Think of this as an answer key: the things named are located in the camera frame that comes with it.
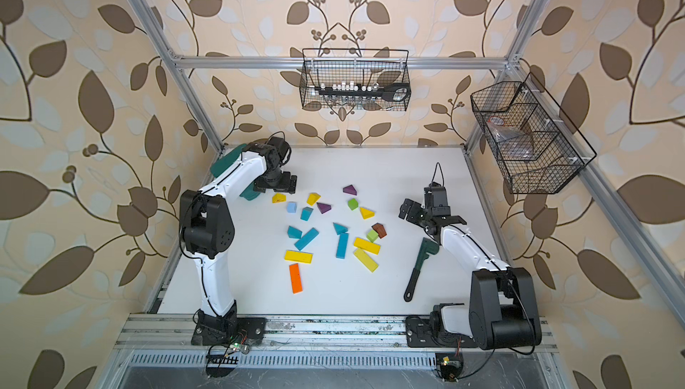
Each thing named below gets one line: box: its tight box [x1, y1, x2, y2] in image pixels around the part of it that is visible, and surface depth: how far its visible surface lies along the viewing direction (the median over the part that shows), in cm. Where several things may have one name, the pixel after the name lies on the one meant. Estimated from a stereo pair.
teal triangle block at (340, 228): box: [332, 222, 349, 236], surface depth 97 cm
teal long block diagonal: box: [294, 227, 320, 251], surface depth 95 cm
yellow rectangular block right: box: [353, 237, 381, 256], surface depth 93 cm
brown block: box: [371, 222, 388, 240], surface depth 95 cm
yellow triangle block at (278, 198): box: [271, 192, 288, 205], surface depth 105 cm
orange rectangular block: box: [288, 263, 304, 295], surface depth 86 cm
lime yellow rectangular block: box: [353, 248, 380, 274], surface depth 91 cm
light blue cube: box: [286, 201, 298, 215], surface depth 104 cm
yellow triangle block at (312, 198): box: [305, 192, 322, 207], surface depth 104 cm
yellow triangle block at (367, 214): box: [359, 206, 376, 220], surface depth 101 cm
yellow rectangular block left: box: [283, 249, 314, 265], surface depth 91 cm
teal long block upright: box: [335, 232, 349, 259], surface depth 93 cm
